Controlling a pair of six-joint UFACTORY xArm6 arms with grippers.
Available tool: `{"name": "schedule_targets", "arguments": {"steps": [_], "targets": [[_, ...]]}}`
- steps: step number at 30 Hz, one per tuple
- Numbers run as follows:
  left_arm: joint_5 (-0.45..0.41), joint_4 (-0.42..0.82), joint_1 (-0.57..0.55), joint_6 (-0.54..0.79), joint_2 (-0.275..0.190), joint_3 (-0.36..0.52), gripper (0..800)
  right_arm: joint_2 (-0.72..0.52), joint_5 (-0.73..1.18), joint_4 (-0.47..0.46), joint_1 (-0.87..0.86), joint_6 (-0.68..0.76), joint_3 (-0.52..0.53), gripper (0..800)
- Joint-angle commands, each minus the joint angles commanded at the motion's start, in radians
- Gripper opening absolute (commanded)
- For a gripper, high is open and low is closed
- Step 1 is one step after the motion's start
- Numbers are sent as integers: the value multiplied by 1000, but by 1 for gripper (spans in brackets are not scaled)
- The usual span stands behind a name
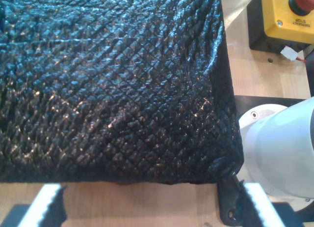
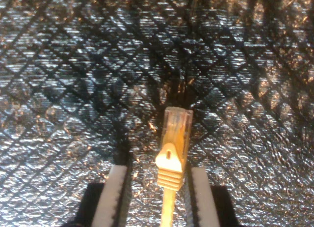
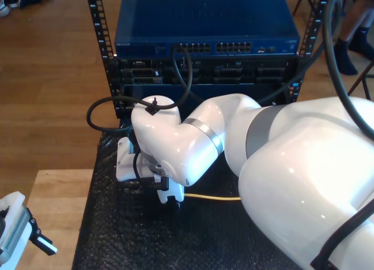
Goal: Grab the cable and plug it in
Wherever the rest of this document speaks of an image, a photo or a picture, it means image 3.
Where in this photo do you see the black rack server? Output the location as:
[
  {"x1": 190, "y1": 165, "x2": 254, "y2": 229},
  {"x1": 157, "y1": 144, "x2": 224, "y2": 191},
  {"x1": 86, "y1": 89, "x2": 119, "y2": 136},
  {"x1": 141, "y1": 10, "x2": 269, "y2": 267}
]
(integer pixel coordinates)
[{"x1": 116, "y1": 57, "x2": 299, "y2": 86}]

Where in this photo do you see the thick black camera cable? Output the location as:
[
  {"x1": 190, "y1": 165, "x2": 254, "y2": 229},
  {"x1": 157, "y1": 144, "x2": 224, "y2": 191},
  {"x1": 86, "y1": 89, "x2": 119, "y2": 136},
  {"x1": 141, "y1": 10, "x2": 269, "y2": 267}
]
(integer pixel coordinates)
[{"x1": 86, "y1": 0, "x2": 374, "y2": 270}]

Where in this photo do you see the black perforated rack frame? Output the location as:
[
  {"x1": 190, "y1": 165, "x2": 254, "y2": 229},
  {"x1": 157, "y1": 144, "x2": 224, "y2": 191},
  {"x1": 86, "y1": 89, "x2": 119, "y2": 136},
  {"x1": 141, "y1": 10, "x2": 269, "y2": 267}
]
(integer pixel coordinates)
[{"x1": 85, "y1": 0, "x2": 331, "y2": 120}]

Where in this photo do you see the blue network switch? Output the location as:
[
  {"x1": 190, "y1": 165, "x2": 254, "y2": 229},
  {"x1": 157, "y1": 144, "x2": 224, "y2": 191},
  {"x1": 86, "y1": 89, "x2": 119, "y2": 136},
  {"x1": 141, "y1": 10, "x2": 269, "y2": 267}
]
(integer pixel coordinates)
[{"x1": 113, "y1": 0, "x2": 301, "y2": 58}]

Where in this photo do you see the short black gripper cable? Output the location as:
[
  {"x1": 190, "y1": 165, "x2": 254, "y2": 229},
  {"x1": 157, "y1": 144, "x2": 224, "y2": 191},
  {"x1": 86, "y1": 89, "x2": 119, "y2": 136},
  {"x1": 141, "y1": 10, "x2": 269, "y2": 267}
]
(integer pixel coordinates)
[{"x1": 133, "y1": 151, "x2": 169, "y2": 192}]

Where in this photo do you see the black chair with blue seat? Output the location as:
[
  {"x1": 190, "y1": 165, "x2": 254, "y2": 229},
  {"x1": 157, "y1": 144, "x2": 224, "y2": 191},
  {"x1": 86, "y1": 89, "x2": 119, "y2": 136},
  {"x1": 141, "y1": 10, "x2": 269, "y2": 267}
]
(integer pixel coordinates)
[{"x1": 292, "y1": 0, "x2": 357, "y2": 16}]

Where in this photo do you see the white shoe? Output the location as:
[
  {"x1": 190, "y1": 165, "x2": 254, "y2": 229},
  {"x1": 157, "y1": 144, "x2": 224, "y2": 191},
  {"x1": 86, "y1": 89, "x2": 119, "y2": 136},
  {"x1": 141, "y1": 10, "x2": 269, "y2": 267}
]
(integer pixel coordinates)
[{"x1": 0, "y1": 0, "x2": 12, "y2": 18}]

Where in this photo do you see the black rack drawer tray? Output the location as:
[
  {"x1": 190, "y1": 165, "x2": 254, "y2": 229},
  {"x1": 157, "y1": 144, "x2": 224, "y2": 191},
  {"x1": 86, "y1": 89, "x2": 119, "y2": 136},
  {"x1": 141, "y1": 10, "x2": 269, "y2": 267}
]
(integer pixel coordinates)
[{"x1": 121, "y1": 82, "x2": 293, "y2": 119}]

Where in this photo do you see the black bubble wrap mat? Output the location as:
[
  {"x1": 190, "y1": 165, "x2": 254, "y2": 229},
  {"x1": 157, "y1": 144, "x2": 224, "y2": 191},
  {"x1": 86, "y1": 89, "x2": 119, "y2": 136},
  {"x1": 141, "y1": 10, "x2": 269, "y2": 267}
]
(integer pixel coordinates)
[{"x1": 71, "y1": 128, "x2": 296, "y2": 270}]

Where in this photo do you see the yellow network cable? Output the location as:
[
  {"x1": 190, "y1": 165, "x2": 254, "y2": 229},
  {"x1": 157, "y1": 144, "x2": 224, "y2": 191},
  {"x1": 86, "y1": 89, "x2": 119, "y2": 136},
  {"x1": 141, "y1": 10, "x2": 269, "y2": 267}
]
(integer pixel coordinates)
[{"x1": 183, "y1": 193, "x2": 242, "y2": 201}]

